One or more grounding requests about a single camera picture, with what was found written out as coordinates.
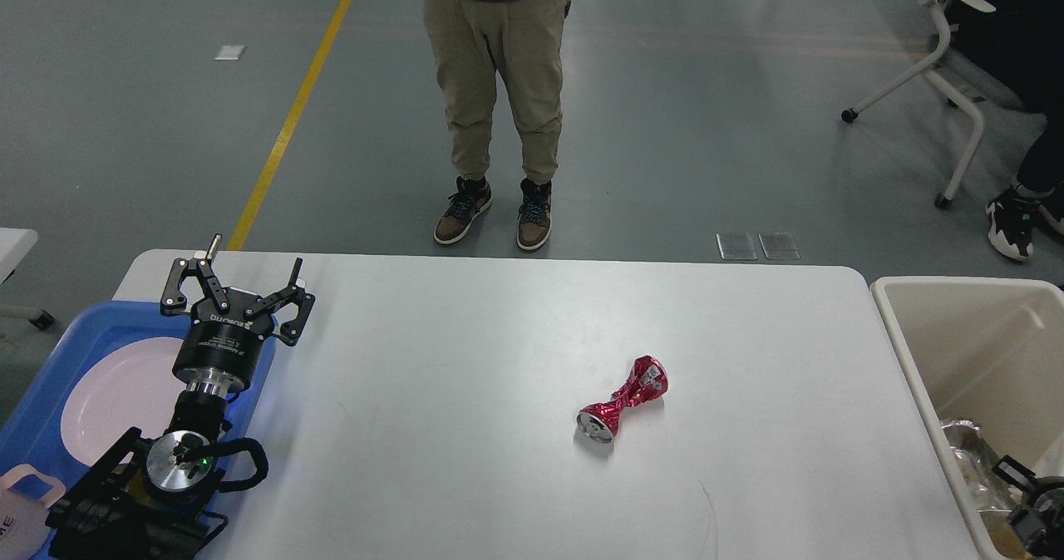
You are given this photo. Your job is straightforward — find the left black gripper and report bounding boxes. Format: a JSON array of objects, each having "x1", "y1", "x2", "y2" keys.
[{"x1": 159, "y1": 233, "x2": 315, "y2": 395}]

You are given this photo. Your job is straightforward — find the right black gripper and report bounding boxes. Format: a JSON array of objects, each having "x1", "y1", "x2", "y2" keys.
[{"x1": 993, "y1": 454, "x2": 1063, "y2": 558}]

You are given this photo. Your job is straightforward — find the brown paper bag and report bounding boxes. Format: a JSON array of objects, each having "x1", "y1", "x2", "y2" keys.
[{"x1": 980, "y1": 511, "x2": 1030, "y2": 559}]

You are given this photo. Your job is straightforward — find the aluminium foil tray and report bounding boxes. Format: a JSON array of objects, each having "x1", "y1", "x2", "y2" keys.
[{"x1": 941, "y1": 419, "x2": 1016, "y2": 515}]

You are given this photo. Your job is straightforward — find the pink plate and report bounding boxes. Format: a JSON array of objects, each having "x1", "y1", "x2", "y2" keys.
[{"x1": 60, "y1": 336, "x2": 184, "y2": 466}]

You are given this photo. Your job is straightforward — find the pink HOME mug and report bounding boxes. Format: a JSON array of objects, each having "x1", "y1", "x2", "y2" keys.
[{"x1": 1, "y1": 463, "x2": 66, "y2": 559}]

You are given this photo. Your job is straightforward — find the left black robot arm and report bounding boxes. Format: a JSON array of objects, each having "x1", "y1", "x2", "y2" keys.
[{"x1": 46, "y1": 234, "x2": 316, "y2": 559}]

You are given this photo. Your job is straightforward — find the beige plastic bin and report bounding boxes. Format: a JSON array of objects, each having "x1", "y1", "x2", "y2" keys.
[{"x1": 870, "y1": 276, "x2": 1063, "y2": 559}]

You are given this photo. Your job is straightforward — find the white side table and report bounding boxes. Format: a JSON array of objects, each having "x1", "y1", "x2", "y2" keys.
[{"x1": 1, "y1": 227, "x2": 56, "y2": 332}]

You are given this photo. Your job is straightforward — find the crushed red can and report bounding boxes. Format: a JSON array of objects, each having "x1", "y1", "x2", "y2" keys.
[{"x1": 575, "y1": 356, "x2": 669, "y2": 445}]

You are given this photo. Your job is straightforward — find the person in khaki trousers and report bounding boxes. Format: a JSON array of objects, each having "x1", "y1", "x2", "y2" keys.
[{"x1": 422, "y1": 0, "x2": 571, "y2": 253}]

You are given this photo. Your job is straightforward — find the person in dark trousers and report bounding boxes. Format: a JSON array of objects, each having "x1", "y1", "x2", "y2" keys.
[{"x1": 958, "y1": 0, "x2": 1063, "y2": 262}]

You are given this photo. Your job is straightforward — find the white office chair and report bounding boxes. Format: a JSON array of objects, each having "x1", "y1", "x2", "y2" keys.
[{"x1": 839, "y1": 0, "x2": 1033, "y2": 210}]

